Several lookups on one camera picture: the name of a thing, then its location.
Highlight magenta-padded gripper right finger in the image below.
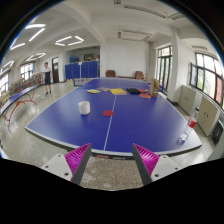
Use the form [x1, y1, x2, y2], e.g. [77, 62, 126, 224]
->
[131, 143, 183, 187]

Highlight black box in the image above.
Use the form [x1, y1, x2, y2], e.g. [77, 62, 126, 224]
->
[211, 119, 224, 145]

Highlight white cup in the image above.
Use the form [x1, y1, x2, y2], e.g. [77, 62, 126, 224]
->
[78, 100, 91, 116]

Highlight small multicoloured booklet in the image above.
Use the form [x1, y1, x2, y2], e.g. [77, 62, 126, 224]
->
[85, 88, 102, 95]

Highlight small black-framed window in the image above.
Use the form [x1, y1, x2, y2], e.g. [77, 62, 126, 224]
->
[0, 71, 10, 98]
[19, 62, 35, 81]

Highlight ceiling lights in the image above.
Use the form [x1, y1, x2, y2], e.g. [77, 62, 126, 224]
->
[0, 23, 85, 76]

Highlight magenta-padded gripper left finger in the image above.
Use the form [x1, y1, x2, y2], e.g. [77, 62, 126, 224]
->
[40, 143, 92, 186]

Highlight dark brown door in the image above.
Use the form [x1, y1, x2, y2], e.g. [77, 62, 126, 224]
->
[51, 57, 60, 84]

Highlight person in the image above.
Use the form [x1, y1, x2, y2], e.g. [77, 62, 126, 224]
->
[42, 61, 54, 97]

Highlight shelf unit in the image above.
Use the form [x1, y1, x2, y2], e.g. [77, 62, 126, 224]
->
[8, 71, 44, 96]

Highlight brown armchair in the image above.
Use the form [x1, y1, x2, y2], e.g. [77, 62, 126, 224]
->
[134, 70, 146, 81]
[105, 69, 117, 78]

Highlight blue partition screen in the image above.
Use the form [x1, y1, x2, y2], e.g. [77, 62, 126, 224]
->
[64, 60, 100, 80]

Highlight wide black-framed window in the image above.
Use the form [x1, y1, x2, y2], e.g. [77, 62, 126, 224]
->
[189, 52, 224, 109]

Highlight tall black-framed window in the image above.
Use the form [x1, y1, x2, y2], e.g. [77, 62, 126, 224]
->
[156, 45, 173, 92]

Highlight blue table with red legs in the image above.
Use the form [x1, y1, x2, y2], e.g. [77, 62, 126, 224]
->
[0, 83, 44, 133]

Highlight brown cardboard box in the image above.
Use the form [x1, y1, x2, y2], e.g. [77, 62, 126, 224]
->
[149, 77, 161, 98]

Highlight black paddle case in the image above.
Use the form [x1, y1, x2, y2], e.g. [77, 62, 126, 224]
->
[126, 87, 142, 95]

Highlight yellow book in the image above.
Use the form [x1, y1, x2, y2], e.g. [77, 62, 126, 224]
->
[109, 87, 128, 96]

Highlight low white court barrier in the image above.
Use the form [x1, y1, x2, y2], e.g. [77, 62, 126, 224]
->
[73, 78, 94, 87]

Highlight beige cabinet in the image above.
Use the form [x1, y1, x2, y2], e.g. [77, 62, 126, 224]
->
[208, 142, 224, 162]
[178, 85, 198, 116]
[196, 96, 221, 137]

